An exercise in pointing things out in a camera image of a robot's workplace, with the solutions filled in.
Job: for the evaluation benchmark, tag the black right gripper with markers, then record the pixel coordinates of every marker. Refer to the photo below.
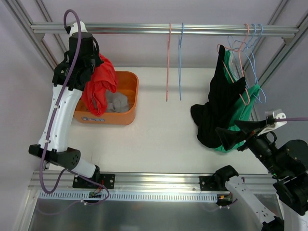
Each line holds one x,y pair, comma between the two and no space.
251,137

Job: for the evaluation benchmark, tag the black tank top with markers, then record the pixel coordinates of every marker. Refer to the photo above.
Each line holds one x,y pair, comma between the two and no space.
218,111

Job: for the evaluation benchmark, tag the pink hanger with black top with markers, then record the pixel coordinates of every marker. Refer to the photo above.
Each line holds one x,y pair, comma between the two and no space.
238,51

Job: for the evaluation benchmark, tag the pink wire hanger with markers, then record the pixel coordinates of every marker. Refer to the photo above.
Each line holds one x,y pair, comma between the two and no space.
168,60

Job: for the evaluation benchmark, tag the blue wire hanger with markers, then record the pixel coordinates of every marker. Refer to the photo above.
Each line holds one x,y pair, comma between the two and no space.
260,60
180,59

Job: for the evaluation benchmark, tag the grey tank top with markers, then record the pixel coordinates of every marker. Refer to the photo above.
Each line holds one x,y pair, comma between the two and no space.
109,102

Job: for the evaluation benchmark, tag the red tank top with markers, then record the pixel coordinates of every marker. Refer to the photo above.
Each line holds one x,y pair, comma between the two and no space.
104,78

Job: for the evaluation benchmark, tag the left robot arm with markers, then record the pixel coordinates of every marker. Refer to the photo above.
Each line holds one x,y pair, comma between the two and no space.
69,79

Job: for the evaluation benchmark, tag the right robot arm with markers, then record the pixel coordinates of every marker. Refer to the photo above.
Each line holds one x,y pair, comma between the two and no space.
288,165

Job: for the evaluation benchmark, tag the green tank top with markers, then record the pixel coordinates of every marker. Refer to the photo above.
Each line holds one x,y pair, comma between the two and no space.
241,111

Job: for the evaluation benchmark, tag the blue hanger with green top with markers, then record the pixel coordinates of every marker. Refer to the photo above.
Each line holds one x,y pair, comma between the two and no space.
233,68

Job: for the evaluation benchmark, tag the orange plastic bin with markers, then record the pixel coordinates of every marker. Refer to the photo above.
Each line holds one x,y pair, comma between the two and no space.
128,84

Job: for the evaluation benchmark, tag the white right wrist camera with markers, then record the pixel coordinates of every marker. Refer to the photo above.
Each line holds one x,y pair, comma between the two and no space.
273,122

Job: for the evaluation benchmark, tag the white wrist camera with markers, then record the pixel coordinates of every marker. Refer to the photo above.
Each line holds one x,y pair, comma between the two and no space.
73,28
273,122

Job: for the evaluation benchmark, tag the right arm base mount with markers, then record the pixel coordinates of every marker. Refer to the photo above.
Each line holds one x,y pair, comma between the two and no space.
212,183

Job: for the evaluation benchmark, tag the blue empty wire hanger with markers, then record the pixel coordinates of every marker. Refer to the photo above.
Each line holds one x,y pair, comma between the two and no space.
260,60

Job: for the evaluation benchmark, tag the aluminium hanging rail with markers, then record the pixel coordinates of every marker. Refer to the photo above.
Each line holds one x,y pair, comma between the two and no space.
191,29

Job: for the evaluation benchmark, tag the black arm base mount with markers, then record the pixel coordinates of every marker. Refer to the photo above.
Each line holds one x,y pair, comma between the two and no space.
107,180

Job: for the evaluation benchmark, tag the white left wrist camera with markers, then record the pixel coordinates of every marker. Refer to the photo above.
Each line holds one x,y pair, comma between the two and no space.
73,28

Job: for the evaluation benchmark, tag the white slotted cable duct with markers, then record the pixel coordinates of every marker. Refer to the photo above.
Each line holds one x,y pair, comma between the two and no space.
132,196

